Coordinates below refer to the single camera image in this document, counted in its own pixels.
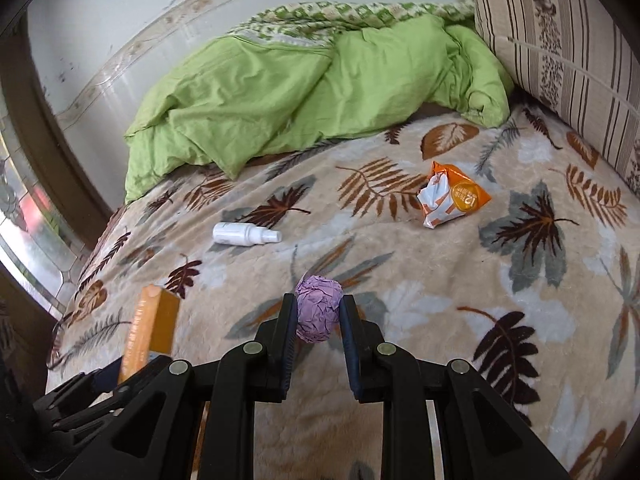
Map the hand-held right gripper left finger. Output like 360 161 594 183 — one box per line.
54 293 299 480

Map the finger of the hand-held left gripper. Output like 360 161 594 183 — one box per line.
49 354 174 436
32 366 124 417

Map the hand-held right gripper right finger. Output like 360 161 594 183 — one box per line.
338 294 571 480

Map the orange cardboard box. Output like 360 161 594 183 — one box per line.
117 284 181 386

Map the purple paper ball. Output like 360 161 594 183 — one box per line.
294 275 345 345

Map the leaf printed blanket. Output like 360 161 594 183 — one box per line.
45 105 640 480

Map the white spray bottle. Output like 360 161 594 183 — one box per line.
212 221 284 249

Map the stained glass window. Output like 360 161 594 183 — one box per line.
0 105 89 312

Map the crumpled orange white wrapper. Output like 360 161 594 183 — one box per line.
416 160 494 230

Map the green quilt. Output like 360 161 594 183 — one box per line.
122 0 515 205

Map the striped brown pillow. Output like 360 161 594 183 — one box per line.
472 0 640 189

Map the dark wooden window frame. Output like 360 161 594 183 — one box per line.
0 15 114 222

